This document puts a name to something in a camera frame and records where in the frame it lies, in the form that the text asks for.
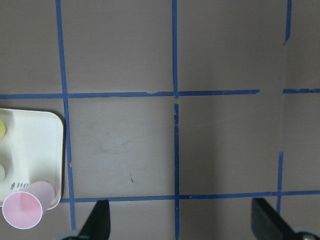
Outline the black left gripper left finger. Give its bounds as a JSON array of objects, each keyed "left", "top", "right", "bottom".
[{"left": 76, "top": 200, "right": 111, "bottom": 240}]

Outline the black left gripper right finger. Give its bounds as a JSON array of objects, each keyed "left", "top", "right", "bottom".
[{"left": 250, "top": 198, "right": 300, "bottom": 240}]

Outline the pink plastic cup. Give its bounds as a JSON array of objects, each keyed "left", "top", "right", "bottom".
[{"left": 2, "top": 181, "right": 56, "bottom": 230}]

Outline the cream white plastic cup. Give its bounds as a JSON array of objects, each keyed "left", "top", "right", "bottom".
[{"left": 0, "top": 164, "right": 6, "bottom": 182}]

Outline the yellow plastic cup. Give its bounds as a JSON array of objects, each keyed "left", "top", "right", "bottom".
[{"left": 0, "top": 119, "right": 7, "bottom": 140}]

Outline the cream plastic tray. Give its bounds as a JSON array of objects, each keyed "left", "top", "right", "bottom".
[{"left": 0, "top": 108, "right": 64, "bottom": 209}]

